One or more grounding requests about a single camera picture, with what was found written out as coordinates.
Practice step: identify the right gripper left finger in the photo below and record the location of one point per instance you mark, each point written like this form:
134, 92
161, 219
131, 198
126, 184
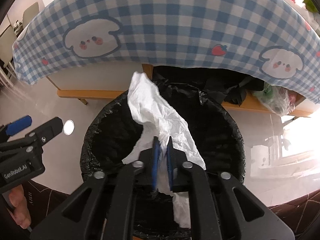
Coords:
99, 209

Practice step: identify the black trash bin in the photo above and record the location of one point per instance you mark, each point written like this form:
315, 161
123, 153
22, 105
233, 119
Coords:
114, 134

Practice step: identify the blue checkered tablecloth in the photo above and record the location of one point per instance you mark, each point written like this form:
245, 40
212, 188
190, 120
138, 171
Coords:
266, 39

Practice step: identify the left hand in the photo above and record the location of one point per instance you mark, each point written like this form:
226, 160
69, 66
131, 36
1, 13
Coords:
20, 212

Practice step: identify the white tissue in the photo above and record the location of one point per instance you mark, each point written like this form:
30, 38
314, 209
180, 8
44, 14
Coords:
149, 109

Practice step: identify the green plastic bag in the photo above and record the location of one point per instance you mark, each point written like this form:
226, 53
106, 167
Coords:
278, 100

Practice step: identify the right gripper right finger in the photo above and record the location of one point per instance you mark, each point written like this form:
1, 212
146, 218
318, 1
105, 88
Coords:
221, 207

